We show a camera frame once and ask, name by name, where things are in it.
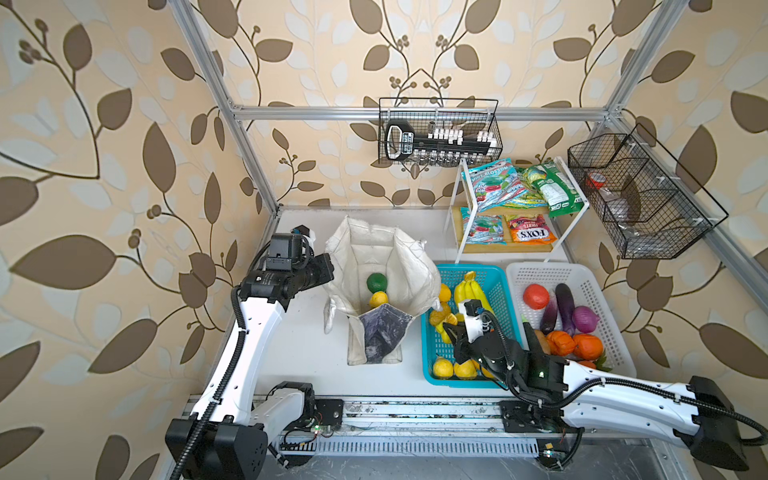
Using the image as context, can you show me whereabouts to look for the teal candy bag shelf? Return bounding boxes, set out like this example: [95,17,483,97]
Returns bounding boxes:
[467,215,505,245]
[464,159,525,211]

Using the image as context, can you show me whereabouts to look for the teal plastic basket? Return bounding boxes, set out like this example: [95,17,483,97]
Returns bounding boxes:
[420,263,528,390]

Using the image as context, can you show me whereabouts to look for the black wire basket right wall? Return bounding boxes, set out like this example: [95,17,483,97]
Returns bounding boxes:
[567,123,729,260]

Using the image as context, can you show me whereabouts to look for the purple eggplant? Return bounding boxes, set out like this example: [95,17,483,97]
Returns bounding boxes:
[539,283,576,335]

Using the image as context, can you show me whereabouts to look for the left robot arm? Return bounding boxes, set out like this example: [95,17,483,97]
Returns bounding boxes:
[165,225,334,479]

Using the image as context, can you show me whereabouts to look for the plastic bottle red cap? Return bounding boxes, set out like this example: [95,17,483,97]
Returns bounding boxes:
[586,171,629,221]

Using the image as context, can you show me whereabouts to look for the teal candy bag top shelf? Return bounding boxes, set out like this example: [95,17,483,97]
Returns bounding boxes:
[464,159,525,211]

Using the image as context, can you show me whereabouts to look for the teal candy bag lower shelf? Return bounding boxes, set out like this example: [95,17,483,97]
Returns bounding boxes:
[467,215,505,245]

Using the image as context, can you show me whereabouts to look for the white wire shelf rack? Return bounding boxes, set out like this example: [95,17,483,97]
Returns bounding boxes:
[445,157,590,263]

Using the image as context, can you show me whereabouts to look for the black wire basket back wall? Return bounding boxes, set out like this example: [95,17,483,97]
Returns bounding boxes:
[378,96,503,168]

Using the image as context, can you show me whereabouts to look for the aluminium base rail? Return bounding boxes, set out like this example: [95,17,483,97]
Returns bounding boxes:
[268,396,576,458]

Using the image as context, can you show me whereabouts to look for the green lime fruit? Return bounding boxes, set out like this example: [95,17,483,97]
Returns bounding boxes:
[366,272,388,294]

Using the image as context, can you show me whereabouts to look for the white fabric grocery bag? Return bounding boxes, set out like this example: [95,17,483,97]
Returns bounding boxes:
[324,216,442,366]

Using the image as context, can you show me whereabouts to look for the black tool set in basket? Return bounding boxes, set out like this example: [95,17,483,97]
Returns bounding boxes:
[379,119,502,163]

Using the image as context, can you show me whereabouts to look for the white plastic basket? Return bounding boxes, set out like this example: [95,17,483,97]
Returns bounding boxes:
[505,261,637,379]

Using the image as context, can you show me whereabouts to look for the red tomato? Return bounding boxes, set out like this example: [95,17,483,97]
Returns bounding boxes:
[523,284,550,310]

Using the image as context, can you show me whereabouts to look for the purple onion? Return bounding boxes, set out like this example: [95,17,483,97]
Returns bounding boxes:
[572,306,600,334]

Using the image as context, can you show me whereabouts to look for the green snack bag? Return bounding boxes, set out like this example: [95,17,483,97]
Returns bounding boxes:
[521,160,584,218]

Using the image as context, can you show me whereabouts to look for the red Fox's candy bag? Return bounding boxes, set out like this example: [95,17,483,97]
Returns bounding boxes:
[505,215,557,245]

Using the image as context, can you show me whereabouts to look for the black wire basket wall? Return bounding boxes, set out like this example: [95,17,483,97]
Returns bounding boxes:
[567,123,729,260]
[378,96,503,168]

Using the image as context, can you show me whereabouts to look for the yellow banana bunch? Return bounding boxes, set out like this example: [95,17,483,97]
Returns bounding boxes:
[428,271,493,344]

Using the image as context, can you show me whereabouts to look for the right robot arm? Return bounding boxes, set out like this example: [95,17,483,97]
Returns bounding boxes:
[445,300,767,471]

